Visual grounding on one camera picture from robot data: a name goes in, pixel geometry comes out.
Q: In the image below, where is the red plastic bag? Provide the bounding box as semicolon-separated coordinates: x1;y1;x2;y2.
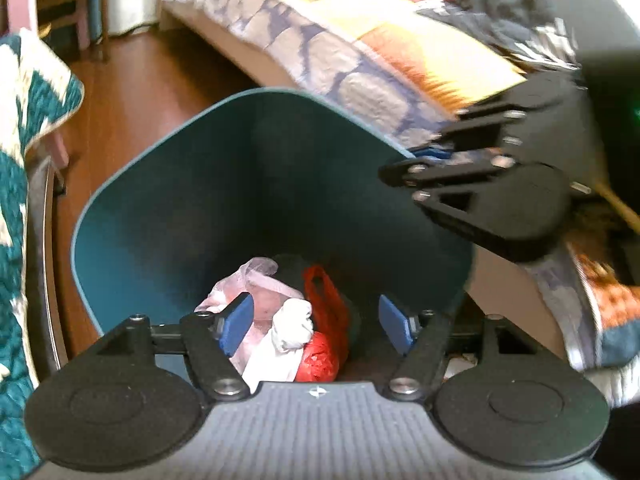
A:
297;266;351;385

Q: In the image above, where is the dark teal trash bin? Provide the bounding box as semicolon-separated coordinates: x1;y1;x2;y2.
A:
70;86;475;386

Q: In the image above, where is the dark wooden chair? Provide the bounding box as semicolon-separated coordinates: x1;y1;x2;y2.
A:
37;0;112;63

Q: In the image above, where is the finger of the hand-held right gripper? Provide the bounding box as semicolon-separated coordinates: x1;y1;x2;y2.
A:
378;156;521;241
410;77;586;163

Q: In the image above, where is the translucent pink plastic bag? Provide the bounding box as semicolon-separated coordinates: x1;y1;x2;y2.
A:
194;256;311;376

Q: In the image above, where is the teal white zigzag quilt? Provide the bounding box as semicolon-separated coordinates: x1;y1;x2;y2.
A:
0;30;86;466

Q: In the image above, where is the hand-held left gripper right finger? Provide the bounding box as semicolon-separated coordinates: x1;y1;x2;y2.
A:
377;294;533;403

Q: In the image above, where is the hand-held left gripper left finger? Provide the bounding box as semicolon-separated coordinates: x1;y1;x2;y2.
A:
97;291;256;403

